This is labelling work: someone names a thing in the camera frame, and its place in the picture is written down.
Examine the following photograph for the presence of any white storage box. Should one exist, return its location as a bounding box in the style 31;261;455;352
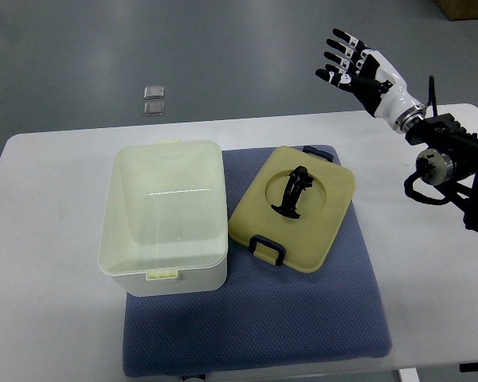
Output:
98;140;228;297

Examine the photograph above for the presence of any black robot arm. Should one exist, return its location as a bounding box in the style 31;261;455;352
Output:
402;76;478;232

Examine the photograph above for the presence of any yellow box lid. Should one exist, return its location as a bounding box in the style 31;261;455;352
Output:
229;146;355;273

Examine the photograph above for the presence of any lower metal floor plate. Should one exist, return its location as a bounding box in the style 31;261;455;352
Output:
143;101;165;117

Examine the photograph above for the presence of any upper metal floor plate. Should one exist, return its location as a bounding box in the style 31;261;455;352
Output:
143;85;165;99

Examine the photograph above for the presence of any metal floor plate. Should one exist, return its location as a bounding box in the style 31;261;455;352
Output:
143;85;165;99
143;101;165;117

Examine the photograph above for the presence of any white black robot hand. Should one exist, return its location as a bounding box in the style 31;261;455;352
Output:
315;29;426;134

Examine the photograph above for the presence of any black table control panel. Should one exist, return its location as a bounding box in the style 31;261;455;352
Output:
459;362;478;373

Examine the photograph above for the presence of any white table leg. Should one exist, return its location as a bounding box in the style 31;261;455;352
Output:
398;368;420;382

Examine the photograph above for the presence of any cardboard box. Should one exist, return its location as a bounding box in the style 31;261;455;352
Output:
435;0;478;21

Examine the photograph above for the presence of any blue padded mat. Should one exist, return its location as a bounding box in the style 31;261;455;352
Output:
121;144;393;378

